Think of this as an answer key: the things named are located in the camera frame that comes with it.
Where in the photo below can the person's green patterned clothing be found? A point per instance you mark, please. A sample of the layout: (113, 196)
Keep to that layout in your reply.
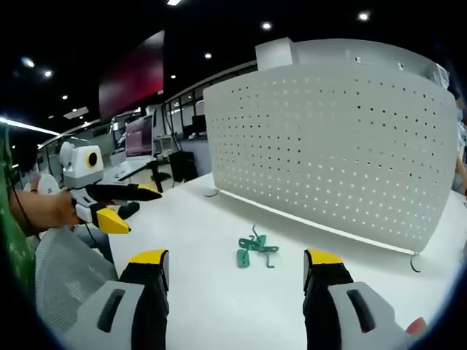
(12, 226)

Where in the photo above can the green hook assembly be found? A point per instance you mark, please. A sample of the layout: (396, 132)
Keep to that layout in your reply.
(261, 246)

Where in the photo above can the computer monitor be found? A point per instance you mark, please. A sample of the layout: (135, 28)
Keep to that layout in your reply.
(139, 138)

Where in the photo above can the person's right hand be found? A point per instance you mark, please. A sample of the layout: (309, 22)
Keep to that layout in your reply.
(416, 326)

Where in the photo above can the person's left hand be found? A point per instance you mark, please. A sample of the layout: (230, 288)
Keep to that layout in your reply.
(63, 211)

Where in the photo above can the long ceiling light strip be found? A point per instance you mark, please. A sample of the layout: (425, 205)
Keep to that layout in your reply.
(27, 125)

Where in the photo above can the dark red wall screen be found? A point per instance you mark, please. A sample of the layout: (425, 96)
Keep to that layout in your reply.
(133, 76)

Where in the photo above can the grey mesh office chair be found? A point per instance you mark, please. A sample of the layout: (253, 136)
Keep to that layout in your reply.
(69, 273)

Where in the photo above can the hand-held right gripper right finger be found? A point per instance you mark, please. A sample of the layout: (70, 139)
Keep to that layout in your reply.
(339, 313)

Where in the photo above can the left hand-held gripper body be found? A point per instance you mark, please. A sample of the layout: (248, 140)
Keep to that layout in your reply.
(78, 164)

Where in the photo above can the white office desk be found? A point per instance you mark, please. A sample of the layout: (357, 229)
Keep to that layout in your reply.
(124, 169)

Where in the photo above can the white panel box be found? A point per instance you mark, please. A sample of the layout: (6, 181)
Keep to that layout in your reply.
(328, 54)

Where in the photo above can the white perforated mounting plate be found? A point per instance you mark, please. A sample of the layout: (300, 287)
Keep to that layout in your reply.
(328, 160)

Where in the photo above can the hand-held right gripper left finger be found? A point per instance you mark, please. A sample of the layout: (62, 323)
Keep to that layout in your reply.
(120, 321)

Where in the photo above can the small green hook bracket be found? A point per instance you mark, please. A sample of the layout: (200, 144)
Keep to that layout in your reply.
(243, 259)

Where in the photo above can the black office chair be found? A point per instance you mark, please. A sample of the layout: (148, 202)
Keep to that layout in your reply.
(182, 166)

